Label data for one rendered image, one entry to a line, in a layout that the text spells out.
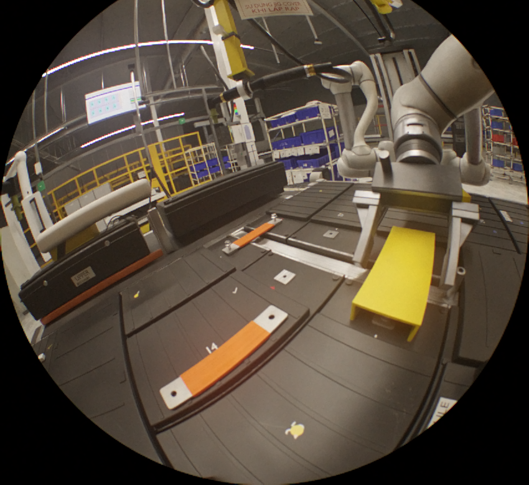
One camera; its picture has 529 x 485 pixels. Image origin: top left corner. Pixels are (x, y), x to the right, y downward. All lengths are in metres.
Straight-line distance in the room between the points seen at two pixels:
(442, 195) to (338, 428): 0.25
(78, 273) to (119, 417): 0.36
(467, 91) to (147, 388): 0.53
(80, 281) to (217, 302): 0.37
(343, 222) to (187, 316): 0.30
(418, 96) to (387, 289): 0.30
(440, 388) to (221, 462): 0.17
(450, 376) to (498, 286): 0.13
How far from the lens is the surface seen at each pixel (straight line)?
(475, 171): 1.24
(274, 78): 0.70
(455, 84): 0.35
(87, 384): 0.29
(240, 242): 0.37
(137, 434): 0.21
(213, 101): 0.81
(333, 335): 0.18
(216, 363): 0.19
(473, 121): 1.03
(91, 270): 0.50
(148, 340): 0.26
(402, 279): 0.21
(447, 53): 0.36
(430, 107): 0.36
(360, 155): 0.98
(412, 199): 0.27
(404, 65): 1.58
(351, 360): 0.17
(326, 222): 0.37
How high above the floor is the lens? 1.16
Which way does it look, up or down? 22 degrees down
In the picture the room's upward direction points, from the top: 15 degrees counter-clockwise
